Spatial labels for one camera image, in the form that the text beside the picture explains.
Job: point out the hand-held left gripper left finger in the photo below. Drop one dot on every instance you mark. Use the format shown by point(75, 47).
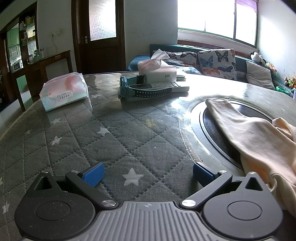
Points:
point(93, 174)

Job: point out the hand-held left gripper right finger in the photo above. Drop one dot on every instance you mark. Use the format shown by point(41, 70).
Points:
point(203, 172)

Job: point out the cream long-sleeve shirt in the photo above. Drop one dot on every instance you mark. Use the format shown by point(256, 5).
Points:
point(254, 139)

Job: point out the round black glass turntable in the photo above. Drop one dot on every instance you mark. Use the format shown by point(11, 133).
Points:
point(212, 129)

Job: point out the sealed pink tissue pack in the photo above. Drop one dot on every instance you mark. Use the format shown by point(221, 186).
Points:
point(64, 92)

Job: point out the white flat electronic device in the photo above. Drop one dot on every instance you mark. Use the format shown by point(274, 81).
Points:
point(166, 86)

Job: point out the butterfly print pillow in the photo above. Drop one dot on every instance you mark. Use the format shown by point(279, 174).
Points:
point(182, 58)
point(217, 63)

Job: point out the opened pink tissue pack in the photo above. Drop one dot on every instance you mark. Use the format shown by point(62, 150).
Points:
point(157, 69)

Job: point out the grey pillow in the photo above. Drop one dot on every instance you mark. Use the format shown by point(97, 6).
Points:
point(259, 74)

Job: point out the green bowl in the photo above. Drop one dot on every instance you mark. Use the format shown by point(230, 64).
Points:
point(281, 90)

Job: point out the dark wooden sideboard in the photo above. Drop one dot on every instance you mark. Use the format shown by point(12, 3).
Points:
point(34, 71)

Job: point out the blue sofa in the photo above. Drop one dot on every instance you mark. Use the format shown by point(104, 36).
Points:
point(136, 61)

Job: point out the dark wooden door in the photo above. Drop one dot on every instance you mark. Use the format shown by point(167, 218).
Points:
point(101, 53)

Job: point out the pile of small toys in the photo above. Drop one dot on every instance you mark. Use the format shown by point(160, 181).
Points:
point(290, 82)

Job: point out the small plush toy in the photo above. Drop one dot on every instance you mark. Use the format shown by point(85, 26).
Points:
point(271, 66)

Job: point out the panda plush toy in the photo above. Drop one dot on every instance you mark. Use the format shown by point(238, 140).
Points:
point(255, 56)

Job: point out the microwave oven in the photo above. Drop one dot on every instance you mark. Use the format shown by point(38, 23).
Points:
point(17, 66)

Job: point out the dark wooden display cabinet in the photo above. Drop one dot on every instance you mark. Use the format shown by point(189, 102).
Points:
point(23, 46)

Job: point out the window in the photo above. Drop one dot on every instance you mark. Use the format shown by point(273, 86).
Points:
point(208, 16)

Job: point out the purple window blind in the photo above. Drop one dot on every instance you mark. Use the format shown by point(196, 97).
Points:
point(247, 4)

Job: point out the wall socket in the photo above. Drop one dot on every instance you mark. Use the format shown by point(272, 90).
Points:
point(55, 33)

